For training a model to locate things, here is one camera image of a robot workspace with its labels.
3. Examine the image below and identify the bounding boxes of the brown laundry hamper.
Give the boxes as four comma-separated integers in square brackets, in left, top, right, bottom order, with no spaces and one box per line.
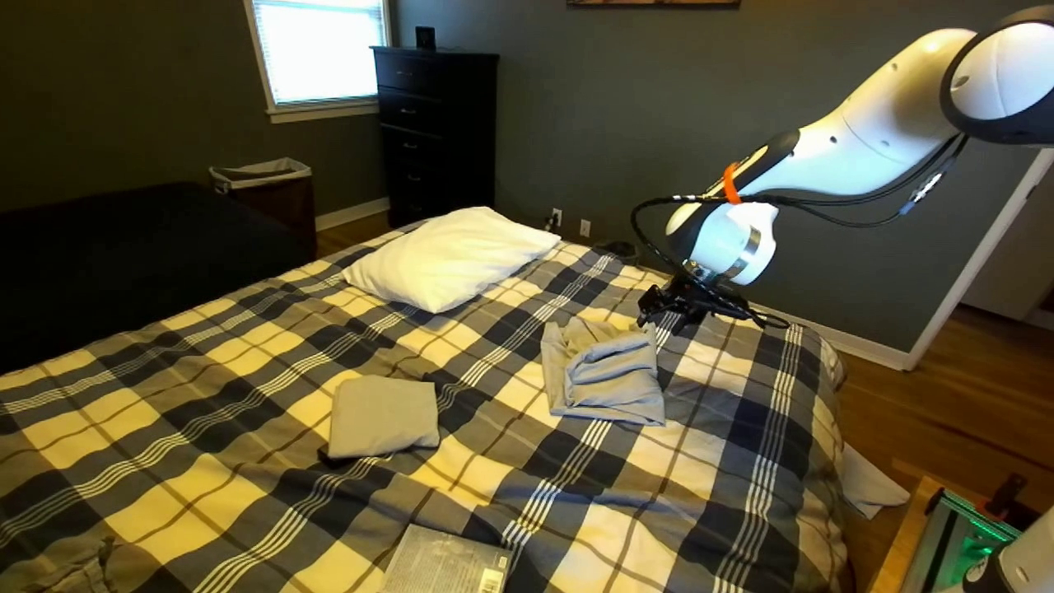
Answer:
[203,156,322,264]

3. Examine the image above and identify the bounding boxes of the yellow grey plaid bedspread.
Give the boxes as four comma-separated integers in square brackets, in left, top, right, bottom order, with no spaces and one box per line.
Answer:
[0,226,857,593]

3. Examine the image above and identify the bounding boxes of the grey cloth at bottom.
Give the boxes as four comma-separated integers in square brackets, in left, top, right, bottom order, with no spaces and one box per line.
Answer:
[378,521,516,593]

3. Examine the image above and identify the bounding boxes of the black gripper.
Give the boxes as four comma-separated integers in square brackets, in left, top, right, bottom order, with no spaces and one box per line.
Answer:
[636,272,770,333]

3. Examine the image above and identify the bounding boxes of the black couch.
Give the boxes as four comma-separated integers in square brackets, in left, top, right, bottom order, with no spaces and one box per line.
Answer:
[0,178,318,380]

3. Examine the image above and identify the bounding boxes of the small folded grey cloth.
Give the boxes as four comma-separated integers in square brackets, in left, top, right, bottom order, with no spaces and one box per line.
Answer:
[322,373,444,464]

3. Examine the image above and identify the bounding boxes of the light blue-grey cloth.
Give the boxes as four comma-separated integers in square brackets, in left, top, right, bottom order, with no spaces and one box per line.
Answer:
[537,318,674,430]

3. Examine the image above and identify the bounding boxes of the white sheet corner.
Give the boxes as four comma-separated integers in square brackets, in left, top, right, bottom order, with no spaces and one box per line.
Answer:
[836,443,914,523]

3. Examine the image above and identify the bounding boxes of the grey plastic housing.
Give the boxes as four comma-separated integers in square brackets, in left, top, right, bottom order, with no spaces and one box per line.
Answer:
[995,508,1054,593]

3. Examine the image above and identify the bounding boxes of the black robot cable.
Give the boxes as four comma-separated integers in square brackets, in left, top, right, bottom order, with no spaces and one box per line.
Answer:
[627,128,976,333]

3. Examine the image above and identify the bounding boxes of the white pillow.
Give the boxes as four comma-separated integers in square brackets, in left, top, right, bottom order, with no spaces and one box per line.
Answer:
[338,204,563,321]

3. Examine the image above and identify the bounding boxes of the black dresser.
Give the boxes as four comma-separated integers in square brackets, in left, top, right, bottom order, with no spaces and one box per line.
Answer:
[367,42,505,231]

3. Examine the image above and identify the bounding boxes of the bright window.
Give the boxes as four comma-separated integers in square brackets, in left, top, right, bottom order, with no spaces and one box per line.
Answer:
[240,0,395,125]

